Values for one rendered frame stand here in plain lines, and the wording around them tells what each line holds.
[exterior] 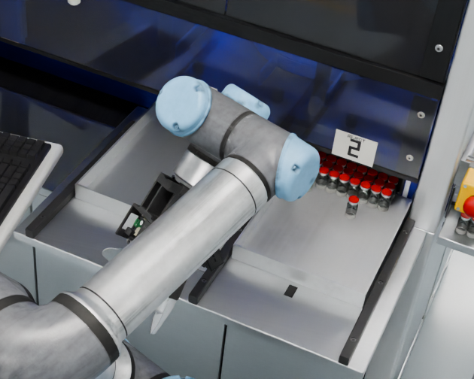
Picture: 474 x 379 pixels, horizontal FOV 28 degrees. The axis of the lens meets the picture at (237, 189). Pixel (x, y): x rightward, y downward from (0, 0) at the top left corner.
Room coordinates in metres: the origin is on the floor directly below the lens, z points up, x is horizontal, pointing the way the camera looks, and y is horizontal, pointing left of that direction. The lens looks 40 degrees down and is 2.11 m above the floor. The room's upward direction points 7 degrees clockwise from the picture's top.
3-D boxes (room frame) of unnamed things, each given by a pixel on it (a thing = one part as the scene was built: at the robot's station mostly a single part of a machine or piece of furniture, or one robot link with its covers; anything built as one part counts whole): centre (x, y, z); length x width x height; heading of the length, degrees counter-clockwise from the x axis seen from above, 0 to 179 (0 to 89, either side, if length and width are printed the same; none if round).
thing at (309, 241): (1.39, -0.19, 0.90); 0.34 x 0.26 x 0.04; 160
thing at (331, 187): (1.49, -0.22, 0.91); 0.18 x 0.02 x 0.05; 70
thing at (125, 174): (1.50, 0.13, 0.90); 0.34 x 0.26 x 0.04; 160
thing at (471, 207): (1.37, -0.45, 1.00); 0.04 x 0.04 x 0.04; 70
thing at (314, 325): (1.38, 0.00, 0.87); 0.70 x 0.48 x 0.02; 70
